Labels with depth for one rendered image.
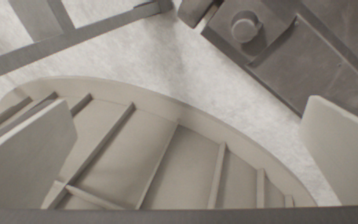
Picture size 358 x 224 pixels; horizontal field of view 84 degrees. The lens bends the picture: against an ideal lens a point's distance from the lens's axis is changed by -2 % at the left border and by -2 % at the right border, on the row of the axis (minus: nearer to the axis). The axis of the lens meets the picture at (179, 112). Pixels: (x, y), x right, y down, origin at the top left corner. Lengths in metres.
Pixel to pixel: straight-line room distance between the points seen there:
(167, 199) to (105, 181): 0.18
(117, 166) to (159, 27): 0.43
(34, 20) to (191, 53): 0.40
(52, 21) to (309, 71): 0.46
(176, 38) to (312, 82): 0.38
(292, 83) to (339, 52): 0.09
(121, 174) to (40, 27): 0.41
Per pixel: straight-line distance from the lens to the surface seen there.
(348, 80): 0.48
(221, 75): 0.67
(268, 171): 0.91
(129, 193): 0.61
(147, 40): 0.69
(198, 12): 0.41
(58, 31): 0.43
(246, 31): 0.35
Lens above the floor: 0.59
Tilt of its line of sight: 48 degrees down
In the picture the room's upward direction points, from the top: 154 degrees counter-clockwise
